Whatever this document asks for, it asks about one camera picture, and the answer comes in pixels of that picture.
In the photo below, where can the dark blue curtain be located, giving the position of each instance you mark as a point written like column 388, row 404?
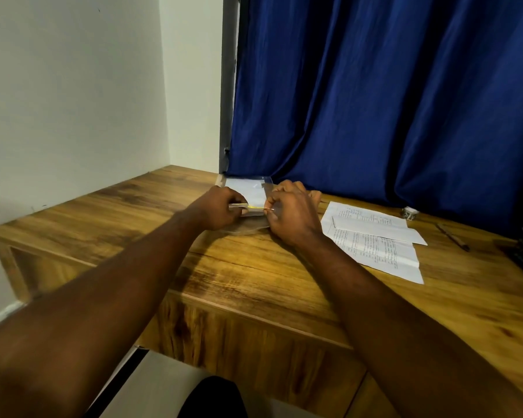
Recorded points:
column 388, row 95

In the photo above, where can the person's right forearm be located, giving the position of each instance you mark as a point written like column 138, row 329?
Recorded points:
column 401, row 339

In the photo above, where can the person's left thumb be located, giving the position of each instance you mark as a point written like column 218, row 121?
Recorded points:
column 239, row 205

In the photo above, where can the handwritten white paper sheet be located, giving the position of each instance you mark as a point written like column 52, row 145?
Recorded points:
column 381, row 252

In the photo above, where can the person's black trousers leg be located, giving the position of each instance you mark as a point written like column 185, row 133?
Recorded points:
column 212, row 398

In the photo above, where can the person's right hand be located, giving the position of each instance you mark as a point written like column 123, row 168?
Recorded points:
column 291, row 217

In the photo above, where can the white paper sheet in bag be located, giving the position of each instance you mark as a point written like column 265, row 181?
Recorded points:
column 247, row 192

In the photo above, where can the brown pen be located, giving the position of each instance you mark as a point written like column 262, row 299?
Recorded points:
column 452, row 237

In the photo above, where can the person's left hand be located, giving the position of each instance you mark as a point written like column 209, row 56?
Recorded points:
column 212, row 208

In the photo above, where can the person's left forearm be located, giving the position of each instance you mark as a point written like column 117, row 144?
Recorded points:
column 87, row 309

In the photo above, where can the small clear tape roll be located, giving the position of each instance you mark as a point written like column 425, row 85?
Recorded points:
column 409, row 212

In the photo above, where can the person's right fingers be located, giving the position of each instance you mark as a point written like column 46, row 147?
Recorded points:
column 283, row 193

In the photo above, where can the folded handwritten paper sheet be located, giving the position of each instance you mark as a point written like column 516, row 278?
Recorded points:
column 381, row 228

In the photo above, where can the wooden desk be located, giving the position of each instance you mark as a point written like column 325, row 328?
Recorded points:
column 261, row 291

